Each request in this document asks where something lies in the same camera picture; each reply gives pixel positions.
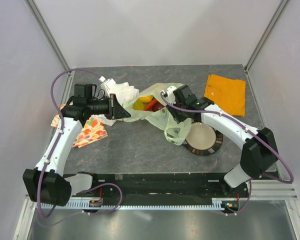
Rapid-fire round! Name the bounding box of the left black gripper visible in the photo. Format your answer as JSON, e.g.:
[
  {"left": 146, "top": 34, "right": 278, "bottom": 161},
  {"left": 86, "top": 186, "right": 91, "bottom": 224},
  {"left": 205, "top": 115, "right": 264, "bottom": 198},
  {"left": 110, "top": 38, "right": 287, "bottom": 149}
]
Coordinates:
[{"left": 87, "top": 93, "right": 131, "bottom": 120}]

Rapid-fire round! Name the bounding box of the aluminium frame post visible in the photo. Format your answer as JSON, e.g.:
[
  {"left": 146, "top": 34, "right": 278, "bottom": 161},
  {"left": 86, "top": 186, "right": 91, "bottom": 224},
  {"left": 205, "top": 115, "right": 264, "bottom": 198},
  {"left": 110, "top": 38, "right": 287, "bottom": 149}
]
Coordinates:
[
  {"left": 25, "top": 0, "right": 70, "bottom": 70},
  {"left": 244, "top": 0, "right": 290, "bottom": 74}
]

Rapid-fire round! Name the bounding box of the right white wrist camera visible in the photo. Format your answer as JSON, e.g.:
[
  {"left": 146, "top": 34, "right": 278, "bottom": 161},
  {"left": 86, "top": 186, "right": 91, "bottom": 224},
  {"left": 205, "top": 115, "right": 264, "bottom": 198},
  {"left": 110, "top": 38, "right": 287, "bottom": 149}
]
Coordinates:
[{"left": 160, "top": 86, "right": 177, "bottom": 104}]

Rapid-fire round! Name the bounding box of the left aluminium frame post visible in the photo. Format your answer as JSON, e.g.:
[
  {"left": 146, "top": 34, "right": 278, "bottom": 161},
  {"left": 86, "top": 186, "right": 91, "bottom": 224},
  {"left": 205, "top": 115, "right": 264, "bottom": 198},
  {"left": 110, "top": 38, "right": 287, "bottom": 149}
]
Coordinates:
[{"left": 25, "top": 0, "right": 70, "bottom": 70}]

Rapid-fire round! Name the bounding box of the orange floral cloth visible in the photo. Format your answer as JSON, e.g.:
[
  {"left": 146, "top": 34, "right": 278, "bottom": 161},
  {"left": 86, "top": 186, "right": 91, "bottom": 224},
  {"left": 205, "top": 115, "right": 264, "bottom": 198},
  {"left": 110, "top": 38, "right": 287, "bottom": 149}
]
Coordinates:
[{"left": 50, "top": 113, "right": 109, "bottom": 149}]

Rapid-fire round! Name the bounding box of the aluminium front rail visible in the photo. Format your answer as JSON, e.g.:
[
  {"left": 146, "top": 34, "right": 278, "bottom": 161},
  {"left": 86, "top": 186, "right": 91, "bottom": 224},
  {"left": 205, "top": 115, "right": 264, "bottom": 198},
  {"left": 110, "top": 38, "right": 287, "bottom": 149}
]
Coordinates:
[{"left": 24, "top": 178, "right": 298, "bottom": 200}]

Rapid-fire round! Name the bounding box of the yellow fake fruit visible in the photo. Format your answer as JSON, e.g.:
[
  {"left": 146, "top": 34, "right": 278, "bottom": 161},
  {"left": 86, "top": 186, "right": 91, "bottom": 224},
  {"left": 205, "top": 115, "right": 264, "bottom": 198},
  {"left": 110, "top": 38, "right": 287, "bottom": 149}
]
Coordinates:
[{"left": 132, "top": 95, "right": 153, "bottom": 111}]

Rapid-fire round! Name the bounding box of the white crumpled cloth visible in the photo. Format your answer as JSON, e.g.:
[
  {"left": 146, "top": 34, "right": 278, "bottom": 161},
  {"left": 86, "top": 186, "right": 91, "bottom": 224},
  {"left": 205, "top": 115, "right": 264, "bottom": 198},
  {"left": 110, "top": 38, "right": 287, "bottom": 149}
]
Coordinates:
[{"left": 92, "top": 82, "right": 139, "bottom": 127}]

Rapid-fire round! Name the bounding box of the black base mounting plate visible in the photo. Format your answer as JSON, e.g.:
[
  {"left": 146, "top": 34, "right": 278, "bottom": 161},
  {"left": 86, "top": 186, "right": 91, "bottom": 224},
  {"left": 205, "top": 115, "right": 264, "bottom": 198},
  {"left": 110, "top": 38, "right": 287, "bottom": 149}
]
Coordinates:
[{"left": 69, "top": 173, "right": 248, "bottom": 200}]

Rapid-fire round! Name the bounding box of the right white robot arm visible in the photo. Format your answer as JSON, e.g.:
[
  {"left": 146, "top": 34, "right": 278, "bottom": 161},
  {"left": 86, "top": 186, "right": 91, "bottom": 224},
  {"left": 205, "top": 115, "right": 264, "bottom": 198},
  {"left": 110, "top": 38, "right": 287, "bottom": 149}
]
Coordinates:
[{"left": 160, "top": 85, "right": 278, "bottom": 197}]

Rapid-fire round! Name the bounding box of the right aluminium frame post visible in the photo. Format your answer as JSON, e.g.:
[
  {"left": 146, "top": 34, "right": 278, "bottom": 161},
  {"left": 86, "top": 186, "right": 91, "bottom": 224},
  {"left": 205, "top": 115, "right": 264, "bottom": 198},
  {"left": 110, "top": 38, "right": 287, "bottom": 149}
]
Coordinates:
[{"left": 244, "top": 0, "right": 290, "bottom": 74}]

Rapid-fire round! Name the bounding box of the dark red fake apple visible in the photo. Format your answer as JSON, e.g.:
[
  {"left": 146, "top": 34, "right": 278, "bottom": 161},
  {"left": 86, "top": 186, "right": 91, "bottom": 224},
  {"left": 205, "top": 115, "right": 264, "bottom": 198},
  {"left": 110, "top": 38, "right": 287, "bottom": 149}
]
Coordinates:
[{"left": 151, "top": 102, "right": 165, "bottom": 112}]

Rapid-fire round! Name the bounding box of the orange folded cloth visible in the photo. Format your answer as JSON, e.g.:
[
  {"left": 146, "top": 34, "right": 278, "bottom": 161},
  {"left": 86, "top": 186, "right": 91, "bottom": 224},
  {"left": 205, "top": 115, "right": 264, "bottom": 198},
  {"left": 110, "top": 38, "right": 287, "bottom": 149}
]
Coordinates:
[{"left": 204, "top": 74, "right": 246, "bottom": 117}]

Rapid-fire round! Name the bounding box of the orange red fake fruit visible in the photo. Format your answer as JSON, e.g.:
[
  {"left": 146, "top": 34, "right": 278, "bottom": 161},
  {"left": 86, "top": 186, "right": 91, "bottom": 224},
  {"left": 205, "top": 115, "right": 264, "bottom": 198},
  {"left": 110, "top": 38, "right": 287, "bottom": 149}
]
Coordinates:
[{"left": 144, "top": 98, "right": 158, "bottom": 112}]

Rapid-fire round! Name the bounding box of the grey slotted cable duct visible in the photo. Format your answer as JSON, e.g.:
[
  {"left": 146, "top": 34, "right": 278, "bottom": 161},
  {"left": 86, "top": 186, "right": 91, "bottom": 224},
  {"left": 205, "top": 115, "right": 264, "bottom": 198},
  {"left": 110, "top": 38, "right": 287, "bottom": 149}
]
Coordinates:
[{"left": 64, "top": 197, "right": 241, "bottom": 210}]

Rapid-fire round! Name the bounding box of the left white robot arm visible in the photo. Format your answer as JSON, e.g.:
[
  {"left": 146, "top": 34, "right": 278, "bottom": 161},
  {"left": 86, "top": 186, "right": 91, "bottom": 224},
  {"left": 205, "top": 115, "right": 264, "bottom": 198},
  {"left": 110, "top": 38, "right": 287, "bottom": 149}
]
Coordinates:
[{"left": 22, "top": 83, "right": 131, "bottom": 207}]

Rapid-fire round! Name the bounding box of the dark rimmed ceramic plate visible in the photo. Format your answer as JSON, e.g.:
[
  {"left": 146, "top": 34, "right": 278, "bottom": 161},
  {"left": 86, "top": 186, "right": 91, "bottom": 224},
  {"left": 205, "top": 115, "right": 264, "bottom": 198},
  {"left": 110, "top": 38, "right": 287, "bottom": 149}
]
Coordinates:
[{"left": 182, "top": 122, "right": 224, "bottom": 156}]

